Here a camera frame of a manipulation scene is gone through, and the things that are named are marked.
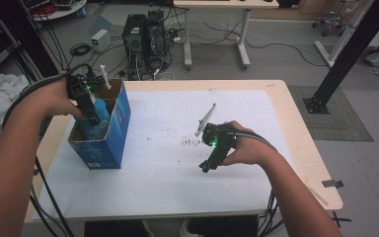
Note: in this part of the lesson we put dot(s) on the white table cover sheet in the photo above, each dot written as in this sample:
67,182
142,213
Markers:
164,191

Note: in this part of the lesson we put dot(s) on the blue bottle with white cap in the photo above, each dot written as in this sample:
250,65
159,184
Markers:
102,110

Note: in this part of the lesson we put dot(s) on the person's dark trousers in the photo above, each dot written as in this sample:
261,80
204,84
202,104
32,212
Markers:
223,227

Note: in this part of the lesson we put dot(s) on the small white box device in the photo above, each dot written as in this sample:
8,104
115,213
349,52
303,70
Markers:
100,40

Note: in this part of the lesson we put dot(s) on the black computer tower green sticker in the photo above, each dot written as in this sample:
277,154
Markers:
134,39

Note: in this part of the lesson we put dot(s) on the office chair wheel base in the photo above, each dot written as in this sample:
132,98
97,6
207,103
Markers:
330,21

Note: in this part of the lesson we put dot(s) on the white metal stand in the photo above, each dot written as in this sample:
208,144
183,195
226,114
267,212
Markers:
345,36

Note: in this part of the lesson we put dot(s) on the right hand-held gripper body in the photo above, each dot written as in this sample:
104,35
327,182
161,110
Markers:
220,140

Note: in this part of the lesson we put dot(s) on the black tape strip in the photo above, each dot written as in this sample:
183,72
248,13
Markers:
332,183

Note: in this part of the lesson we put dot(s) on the blue cardboard box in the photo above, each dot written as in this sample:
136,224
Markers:
112,144

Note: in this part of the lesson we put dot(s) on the white-legged desk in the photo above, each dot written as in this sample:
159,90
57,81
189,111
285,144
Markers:
223,4

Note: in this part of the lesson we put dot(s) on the black metal frame post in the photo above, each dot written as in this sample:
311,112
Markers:
352,49
29,36

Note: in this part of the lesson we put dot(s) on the grey floor mat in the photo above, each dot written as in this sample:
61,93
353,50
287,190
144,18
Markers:
345,118

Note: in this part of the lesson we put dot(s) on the light wooden table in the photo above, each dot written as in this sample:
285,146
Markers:
296,125

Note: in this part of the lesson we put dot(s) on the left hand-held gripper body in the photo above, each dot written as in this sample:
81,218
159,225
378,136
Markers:
80,89

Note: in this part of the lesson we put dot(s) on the round white table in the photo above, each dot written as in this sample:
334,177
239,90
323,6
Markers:
62,11

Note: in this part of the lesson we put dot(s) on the person's left hand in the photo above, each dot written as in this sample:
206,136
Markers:
52,98

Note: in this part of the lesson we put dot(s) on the person's right hand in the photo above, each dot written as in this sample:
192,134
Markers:
251,149

